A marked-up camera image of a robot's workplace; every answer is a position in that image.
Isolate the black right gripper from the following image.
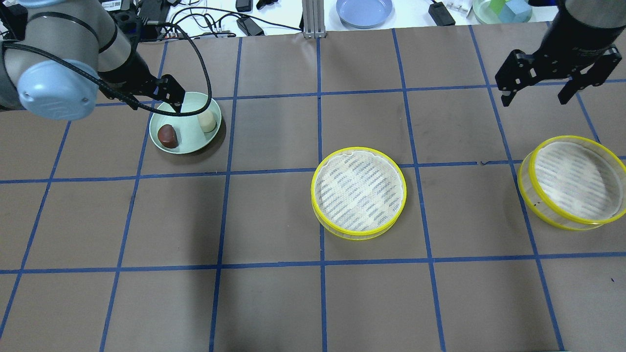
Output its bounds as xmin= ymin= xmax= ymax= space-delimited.
xmin=495 ymin=20 xmax=623 ymax=107

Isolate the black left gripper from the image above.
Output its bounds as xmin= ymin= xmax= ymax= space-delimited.
xmin=100 ymin=53 xmax=185 ymax=113

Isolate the white steamed bun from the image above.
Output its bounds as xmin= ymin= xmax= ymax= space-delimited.
xmin=197 ymin=109 xmax=217 ymax=133

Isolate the yellow bamboo steamer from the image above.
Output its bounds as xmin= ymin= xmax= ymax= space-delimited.
xmin=310 ymin=147 xmax=408 ymax=241
xmin=517 ymin=135 xmax=626 ymax=231

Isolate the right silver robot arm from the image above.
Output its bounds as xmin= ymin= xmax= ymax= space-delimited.
xmin=495 ymin=0 xmax=626 ymax=107

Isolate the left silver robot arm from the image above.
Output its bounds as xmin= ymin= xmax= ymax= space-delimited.
xmin=1 ymin=0 xmax=185 ymax=121

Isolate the brown steamed bun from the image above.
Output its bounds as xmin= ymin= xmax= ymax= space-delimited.
xmin=157 ymin=124 xmax=179 ymax=149

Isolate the light green plate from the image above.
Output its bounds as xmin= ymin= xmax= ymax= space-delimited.
xmin=149 ymin=92 xmax=222 ymax=154

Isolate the green bowl with blocks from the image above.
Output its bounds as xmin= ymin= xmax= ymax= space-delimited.
xmin=472 ymin=0 xmax=533 ymax=24

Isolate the black power adapter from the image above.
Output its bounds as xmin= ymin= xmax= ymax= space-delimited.
xmin=428 ymin=0 xmax=456 ymax=26

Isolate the blue plate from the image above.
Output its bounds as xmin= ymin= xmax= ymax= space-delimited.
xmin=335 ymin=0 xmax=394 ymax=29

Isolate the aluminium frame post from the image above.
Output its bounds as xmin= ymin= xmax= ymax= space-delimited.
xmin=302 ymin=0 xmax=327 ymax=39

